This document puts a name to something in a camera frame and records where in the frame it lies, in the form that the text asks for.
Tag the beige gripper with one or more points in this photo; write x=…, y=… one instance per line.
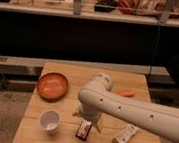
x=90, y=115

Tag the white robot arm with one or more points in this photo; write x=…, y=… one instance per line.
x=96, y=99

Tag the dark snack bar packet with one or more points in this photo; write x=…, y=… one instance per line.
x=84, y=129

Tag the white cup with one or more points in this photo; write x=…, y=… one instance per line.
x=50, y=121

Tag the orange wooden bowl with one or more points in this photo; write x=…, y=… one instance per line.
x=52, y=86

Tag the orange carrot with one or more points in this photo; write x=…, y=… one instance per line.
x=127, y=93

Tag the black bag on shelf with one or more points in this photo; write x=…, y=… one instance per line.
x=105, y=6

